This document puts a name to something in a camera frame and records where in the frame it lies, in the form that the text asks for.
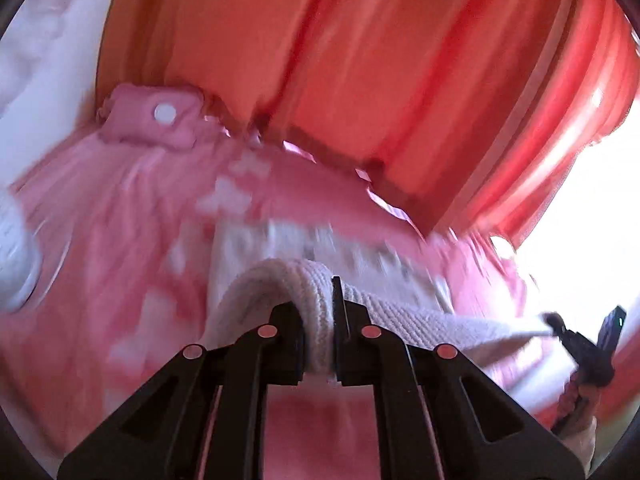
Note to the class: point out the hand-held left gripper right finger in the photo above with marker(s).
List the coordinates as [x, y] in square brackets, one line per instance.
[341, 332]

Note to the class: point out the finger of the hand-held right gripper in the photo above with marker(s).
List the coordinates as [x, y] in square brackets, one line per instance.
[612, 330]
[575, 345]

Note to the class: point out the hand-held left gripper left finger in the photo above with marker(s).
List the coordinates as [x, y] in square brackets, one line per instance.
[287, 332]

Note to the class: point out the white knit small garment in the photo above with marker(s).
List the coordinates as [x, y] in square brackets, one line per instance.
[320, 285]

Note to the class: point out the pink printed blanket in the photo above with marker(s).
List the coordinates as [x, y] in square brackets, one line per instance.
[100, 270]

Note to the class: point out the white rounded object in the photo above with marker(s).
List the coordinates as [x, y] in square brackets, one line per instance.
[15, 260]

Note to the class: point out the white crumpled cloth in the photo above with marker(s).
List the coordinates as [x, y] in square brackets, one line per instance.
[40, 60]

